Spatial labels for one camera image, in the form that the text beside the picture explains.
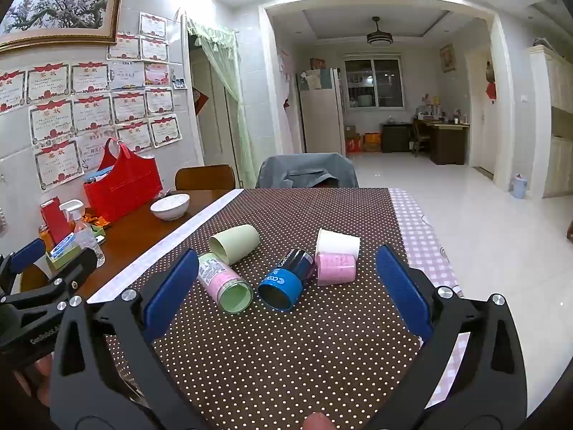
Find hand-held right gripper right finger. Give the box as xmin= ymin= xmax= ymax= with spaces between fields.
xmin=375 ymin=245 xmax=530 ymax=430

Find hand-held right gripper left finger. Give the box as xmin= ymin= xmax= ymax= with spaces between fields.
xmin=48 ymin=248 xmax=211 ymax=430

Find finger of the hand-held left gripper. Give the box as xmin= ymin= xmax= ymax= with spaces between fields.
xmin=0 ymin=237 xmax=48 ymax=298
xmin=9 ymin=248 xmax=98 ymax=319

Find pink and green cup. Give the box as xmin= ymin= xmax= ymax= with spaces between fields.
xmin=197 ymin=252 xmax=254 ymax=314

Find pink and white cup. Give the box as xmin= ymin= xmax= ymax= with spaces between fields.
xmin=314 ymin=228 xmax=361 ymax=286

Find pale green cup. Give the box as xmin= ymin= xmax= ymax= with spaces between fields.
xmin=209 ymin=224 xmax=261 ymax=266

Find blue cup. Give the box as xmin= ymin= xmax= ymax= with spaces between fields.
xmin=257 ymin=248 xmax=318 ymax=312

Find person's left hand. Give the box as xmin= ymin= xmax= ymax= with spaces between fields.
xmin=13 ymin=353 xmax=53 ymax=409

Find person's right hand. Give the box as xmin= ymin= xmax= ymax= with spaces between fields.
xmin=303 ymin=412 xmax=336 ymax=430

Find green card box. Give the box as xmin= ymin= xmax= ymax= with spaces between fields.
xmin=45 ymin=233 xmax=84 ymax=272

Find clear spray bottle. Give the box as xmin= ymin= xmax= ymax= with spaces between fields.
xmin=59 ymin=199 xmax=106 ymax=266

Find pink checkered tablecloth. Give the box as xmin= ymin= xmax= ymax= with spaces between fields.
xmin=387 ymin=188 xmax=471 ymax=408

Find white bowl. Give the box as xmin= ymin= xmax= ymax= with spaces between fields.
xmin=150 ymin=193 xmax=191 ymax=221

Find red bag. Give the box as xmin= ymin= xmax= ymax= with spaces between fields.
xmin=83 ymin=138 xmax=164 ymax=224

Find light blue packet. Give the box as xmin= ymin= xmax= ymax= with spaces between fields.
xmin=84 ymin=166 xmax=116 ymax=184

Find brown dotted tablecloth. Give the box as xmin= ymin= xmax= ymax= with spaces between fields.
xmin=87 ymin=187 xmax=424 ymax=430

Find wooden chair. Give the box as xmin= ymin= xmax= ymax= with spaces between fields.
xmin=174 ymin=165 xmax=236 ymax=191

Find dark desk chair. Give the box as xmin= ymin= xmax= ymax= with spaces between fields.
xmin=411 ymin=119 xmax=431 ymax=157

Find dark low cabinet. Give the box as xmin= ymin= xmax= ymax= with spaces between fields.
xmin=381 ymin=123 xmax=413 ymax=152

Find dark wooden desk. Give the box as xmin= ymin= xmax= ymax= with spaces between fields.
xmin=413 ymin=117 xmax=470 ymax=165

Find chair with grey jacket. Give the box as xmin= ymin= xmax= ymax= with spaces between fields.
xmin=256 ymin=153 xmax=360 ymax=189

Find white refrigerator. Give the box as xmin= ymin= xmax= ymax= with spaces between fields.
xmin=299 ymin=67 xmax=345 ymax=154

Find white door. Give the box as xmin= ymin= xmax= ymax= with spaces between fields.
xmin=466 ymin=49 xmax=496 ymax=175

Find window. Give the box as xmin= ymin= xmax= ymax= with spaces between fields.
xmin=344 ymin=53 xmax=402 ymax=109

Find white tall cabinet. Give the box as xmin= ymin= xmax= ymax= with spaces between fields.
xmin=529 ymin=40 xmax=573 ymax=199

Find green door curtain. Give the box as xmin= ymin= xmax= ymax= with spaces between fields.
xmin=186 ymin=15 xmax=256 ymax=189

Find framed blossom painting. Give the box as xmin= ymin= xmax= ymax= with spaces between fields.
xmin=0 ymin=0 xmax=126 ymax=53

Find ceiling fan lamp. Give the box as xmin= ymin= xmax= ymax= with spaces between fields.
xmin=366 ymin=16 xmax=395 ymax=47

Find group of wall certificates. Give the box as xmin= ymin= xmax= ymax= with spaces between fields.
xmin=0 ymin=11 xmax=182 ymax=192

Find framed wall picture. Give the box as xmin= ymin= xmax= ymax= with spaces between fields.
xmin=439 ymin=44 xmax=456 ymax=73

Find pink wall hanging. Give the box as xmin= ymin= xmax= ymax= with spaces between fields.
xmin=278 ymin=49 xmax=294 ymax=109

